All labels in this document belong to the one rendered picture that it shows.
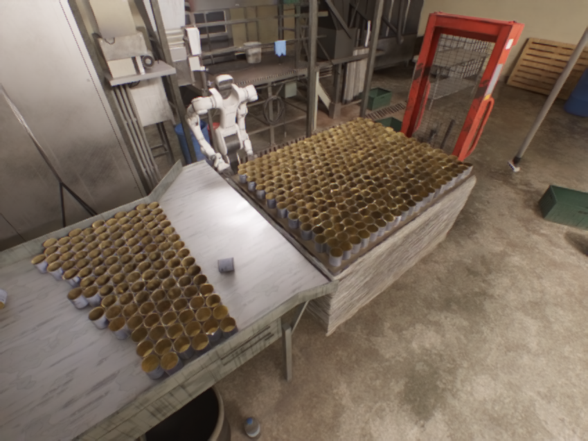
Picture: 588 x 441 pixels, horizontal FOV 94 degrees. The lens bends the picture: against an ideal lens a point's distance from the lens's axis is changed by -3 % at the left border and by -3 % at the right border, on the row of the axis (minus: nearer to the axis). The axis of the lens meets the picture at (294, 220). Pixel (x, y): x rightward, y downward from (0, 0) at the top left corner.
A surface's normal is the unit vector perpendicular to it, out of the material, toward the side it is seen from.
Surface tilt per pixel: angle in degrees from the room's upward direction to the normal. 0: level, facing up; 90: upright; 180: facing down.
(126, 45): 90
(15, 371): 0
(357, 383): 0
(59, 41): 90
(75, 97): 90
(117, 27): 90
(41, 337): 0
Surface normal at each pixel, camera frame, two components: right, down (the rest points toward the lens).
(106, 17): 0.61, 0.54
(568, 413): 0.00, -0.74
